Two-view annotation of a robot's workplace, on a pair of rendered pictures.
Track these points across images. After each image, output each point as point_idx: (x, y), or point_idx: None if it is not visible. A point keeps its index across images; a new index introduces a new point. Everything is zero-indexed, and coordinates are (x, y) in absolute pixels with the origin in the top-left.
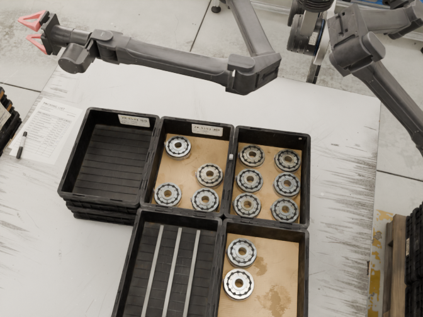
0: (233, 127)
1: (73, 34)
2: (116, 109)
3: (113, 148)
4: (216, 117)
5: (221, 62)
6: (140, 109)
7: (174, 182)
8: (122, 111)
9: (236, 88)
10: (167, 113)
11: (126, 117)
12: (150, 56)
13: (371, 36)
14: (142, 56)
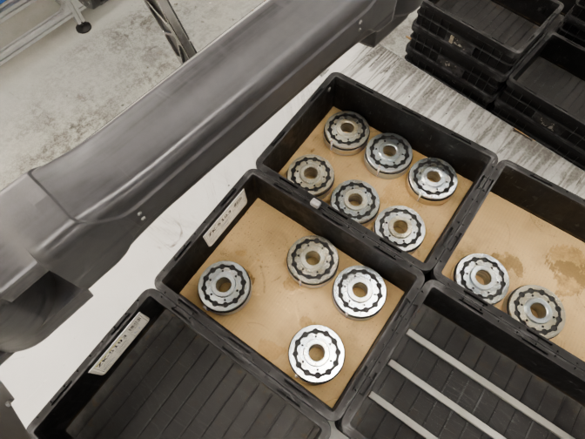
0: (256, 172)
1: None
2: (43, 367)
3: (149, 416)
4: (180, 200)
5: None
6: (77, 320)
7: (289, 329)
8: (87, 358)
9: (406, 2)
10: (118, 275)
11: (105, 357)
12: (177, 151)
13: None
14: (155, 179)
